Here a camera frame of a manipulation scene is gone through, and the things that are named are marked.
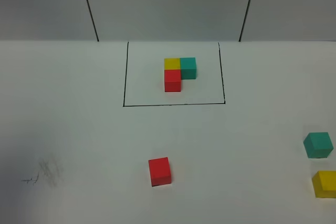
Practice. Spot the teal loose block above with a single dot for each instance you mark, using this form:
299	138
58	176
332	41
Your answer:
318	145

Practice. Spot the teal template block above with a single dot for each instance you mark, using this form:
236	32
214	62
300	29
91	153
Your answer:
188	68

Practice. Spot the red template block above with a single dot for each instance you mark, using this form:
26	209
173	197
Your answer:
172	80

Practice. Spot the yellow template block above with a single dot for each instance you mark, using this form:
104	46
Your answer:
172	64

